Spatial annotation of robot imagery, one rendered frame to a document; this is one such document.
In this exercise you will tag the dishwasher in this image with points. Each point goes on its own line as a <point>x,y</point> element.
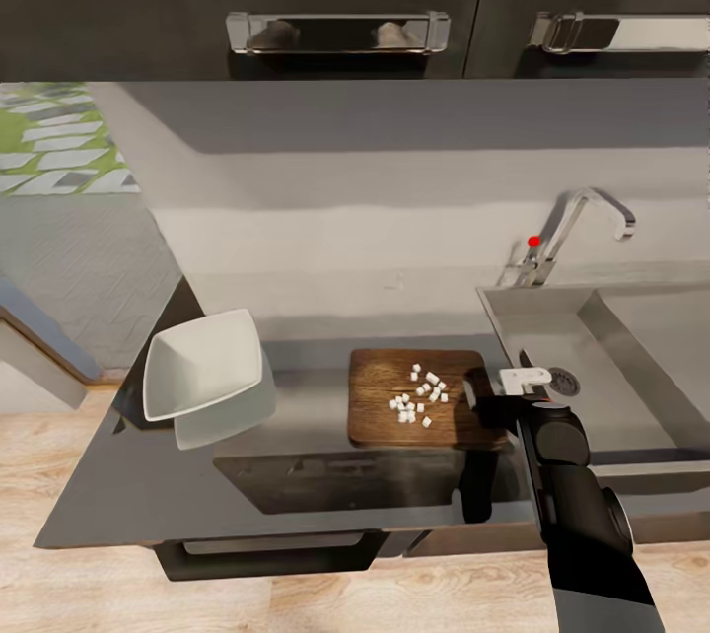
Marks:
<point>279,556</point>

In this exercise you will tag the cutting board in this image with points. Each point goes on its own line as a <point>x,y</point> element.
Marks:
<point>379,376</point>

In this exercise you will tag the cabinet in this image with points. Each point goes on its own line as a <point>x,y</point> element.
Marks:
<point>319,40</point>

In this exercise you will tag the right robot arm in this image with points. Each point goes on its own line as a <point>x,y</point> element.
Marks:
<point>597,585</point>

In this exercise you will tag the bowl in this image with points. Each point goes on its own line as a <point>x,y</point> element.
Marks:
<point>201,363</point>

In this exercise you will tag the drop in sink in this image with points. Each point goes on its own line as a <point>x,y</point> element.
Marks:
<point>632,360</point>

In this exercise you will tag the parer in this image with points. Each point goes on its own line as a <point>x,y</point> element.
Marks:
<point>539,389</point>

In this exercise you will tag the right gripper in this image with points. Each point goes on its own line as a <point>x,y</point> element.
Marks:
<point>493,410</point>

